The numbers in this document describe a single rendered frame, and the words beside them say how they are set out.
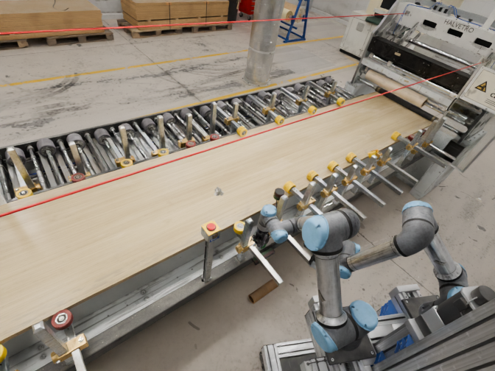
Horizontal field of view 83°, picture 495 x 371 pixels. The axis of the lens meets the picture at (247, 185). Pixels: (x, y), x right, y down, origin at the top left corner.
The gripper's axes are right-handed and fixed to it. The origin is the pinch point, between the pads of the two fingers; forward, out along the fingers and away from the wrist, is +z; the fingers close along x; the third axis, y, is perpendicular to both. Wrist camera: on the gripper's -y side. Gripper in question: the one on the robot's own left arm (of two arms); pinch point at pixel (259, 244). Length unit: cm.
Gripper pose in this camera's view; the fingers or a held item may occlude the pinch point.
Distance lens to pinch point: 169.8
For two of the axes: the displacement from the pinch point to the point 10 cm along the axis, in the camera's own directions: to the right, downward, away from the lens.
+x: 8.3, 4.7, -3.0
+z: -1.5, 7.0, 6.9
